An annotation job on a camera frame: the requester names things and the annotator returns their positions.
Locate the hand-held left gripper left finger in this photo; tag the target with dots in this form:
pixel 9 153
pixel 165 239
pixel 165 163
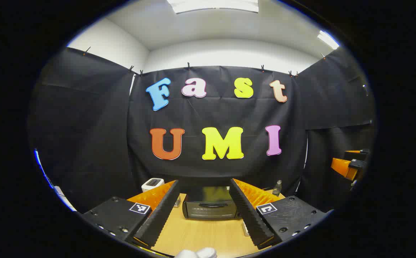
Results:
pixel 158 218

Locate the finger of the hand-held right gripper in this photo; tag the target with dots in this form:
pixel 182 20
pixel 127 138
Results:
pixel 342 167
pixel 354 152

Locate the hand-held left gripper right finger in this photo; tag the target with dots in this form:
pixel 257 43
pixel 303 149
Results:
pixel 251 218

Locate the black electric oven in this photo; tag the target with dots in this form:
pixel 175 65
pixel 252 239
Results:
pixel 209 209

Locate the white toaster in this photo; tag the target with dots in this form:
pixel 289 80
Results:
pixel 152 184

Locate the clear plastic water bottle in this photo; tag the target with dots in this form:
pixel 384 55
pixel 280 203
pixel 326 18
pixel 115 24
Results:
pixel 277 189

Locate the black backdrop cloth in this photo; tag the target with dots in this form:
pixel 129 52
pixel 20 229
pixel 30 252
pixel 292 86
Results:
pixel 211 114

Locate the small ceiling light panel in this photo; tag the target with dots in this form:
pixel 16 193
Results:
pixel 328 39

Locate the large ceiling light panel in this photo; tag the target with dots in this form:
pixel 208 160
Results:
pixel 213 5

